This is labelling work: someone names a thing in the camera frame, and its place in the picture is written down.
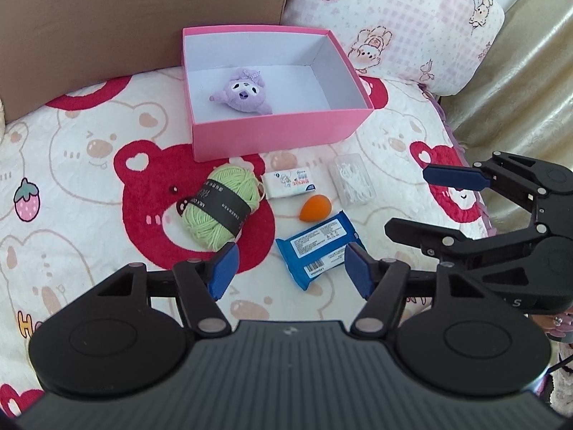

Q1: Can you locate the blue wet wipes pack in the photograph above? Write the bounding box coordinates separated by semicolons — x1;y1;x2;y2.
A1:
275;211;363;290

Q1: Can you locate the white tissue pack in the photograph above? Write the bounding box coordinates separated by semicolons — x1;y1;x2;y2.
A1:
261;167;316;200

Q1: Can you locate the green yarn ball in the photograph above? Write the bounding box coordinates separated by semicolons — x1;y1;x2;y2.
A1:
180;163;268;250

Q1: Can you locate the black cable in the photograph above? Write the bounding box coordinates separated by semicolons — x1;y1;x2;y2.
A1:
544;348;573;378

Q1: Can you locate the purple plush toy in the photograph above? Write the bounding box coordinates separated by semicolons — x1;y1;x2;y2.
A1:
209;67;275;115

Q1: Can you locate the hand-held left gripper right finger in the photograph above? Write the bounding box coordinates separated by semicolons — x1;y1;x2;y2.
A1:
345;242;486;336

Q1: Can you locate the orange makeup sponge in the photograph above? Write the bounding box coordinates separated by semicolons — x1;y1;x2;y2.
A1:
299;194;334;224

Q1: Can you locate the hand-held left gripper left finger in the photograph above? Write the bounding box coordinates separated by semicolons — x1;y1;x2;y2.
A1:
96;242;241;336

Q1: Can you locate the pink floral pillow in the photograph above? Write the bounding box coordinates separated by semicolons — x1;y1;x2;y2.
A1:
282;0;506;97

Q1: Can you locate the clear floss pick box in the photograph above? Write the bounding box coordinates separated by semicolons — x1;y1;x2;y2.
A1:
328;153;374;205

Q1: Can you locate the gold fabric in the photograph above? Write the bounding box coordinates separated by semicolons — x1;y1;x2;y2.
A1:
441;0;573;243

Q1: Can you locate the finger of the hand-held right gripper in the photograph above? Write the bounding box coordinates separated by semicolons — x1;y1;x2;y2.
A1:
385;217;551;269
423;151;549;209

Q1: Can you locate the person's right hand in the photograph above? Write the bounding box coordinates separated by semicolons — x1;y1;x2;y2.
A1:
532;309;573;345

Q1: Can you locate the brown cushion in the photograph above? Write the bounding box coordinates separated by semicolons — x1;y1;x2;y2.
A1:
0;0;296;124

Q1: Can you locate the pink cardboard box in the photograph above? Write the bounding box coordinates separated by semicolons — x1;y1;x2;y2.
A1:
181;26;375;163

